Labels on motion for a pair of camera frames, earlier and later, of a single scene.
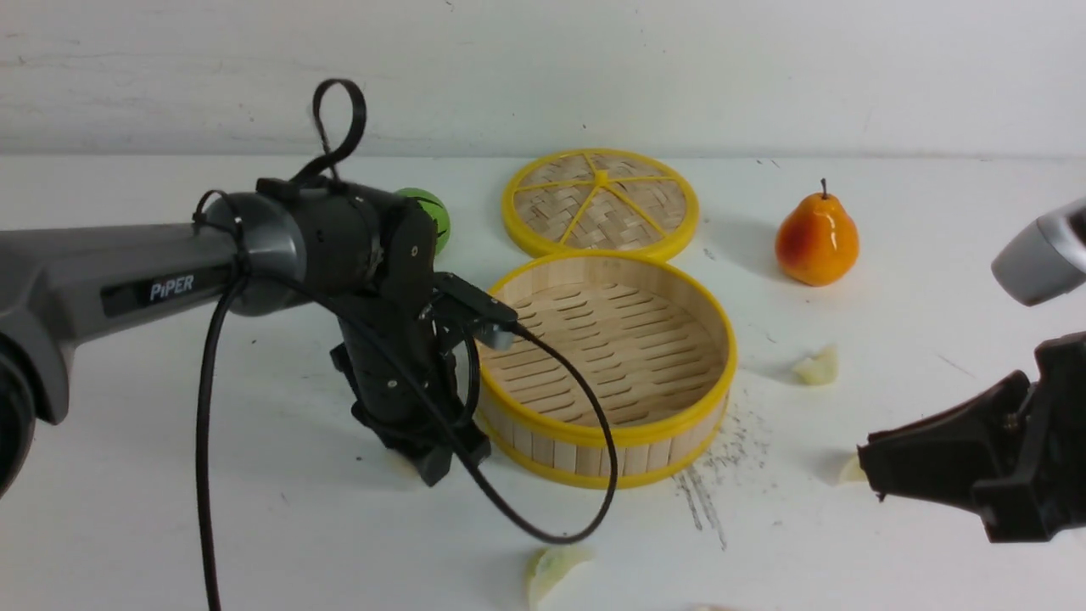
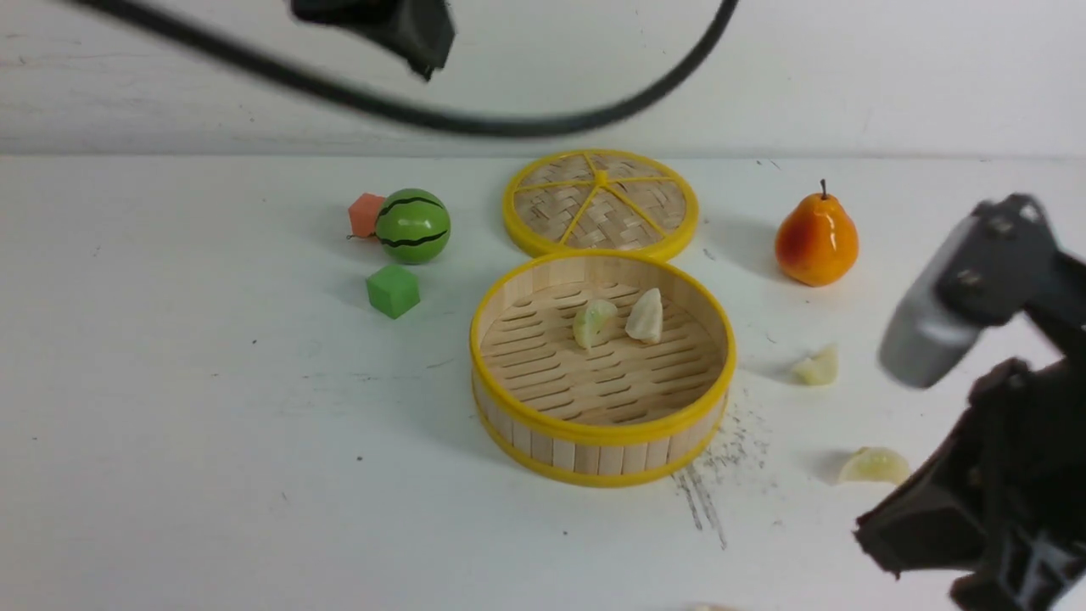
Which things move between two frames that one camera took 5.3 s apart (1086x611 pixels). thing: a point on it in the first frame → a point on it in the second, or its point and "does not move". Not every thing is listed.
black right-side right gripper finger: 947,455 → 937,517
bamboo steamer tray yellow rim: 658,342 does not move
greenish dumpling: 561,578 → 595,324
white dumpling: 400,462 → 645,319
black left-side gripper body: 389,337 → 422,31
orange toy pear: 816,240 does not move
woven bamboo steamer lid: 600,199 does not move
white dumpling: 820,371 does not move
